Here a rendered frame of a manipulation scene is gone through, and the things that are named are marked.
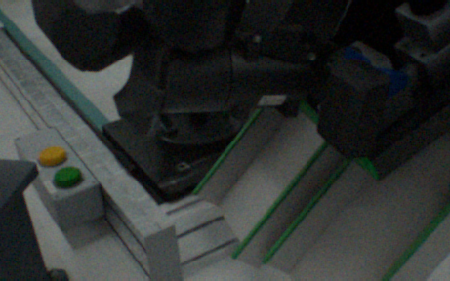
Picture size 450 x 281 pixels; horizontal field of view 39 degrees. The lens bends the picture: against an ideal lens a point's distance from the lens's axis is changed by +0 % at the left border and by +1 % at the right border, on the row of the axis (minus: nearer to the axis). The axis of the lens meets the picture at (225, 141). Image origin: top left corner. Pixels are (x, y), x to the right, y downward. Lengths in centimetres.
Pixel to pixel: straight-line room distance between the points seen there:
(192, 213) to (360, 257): 28
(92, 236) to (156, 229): 19
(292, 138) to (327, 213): 12
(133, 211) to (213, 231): 11
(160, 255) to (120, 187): 13
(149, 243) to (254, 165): 17
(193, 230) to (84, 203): 18
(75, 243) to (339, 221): 46
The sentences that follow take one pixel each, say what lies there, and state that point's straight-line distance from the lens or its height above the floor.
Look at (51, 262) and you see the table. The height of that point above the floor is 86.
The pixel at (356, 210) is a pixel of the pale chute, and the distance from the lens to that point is 68.
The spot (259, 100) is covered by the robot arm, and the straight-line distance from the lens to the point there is 45.
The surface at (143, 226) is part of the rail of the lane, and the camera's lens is 84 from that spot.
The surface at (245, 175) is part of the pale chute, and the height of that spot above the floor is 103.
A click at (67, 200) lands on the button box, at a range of 93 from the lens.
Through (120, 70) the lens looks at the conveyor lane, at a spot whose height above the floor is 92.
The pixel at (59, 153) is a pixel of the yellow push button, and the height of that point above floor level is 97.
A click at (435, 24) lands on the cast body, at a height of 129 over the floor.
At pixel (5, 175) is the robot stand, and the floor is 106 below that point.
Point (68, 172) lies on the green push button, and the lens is 95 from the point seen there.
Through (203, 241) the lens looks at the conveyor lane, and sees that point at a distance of 88.
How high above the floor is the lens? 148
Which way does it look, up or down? 32 degrees down
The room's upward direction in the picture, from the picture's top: 5 degrees counter-clockwise
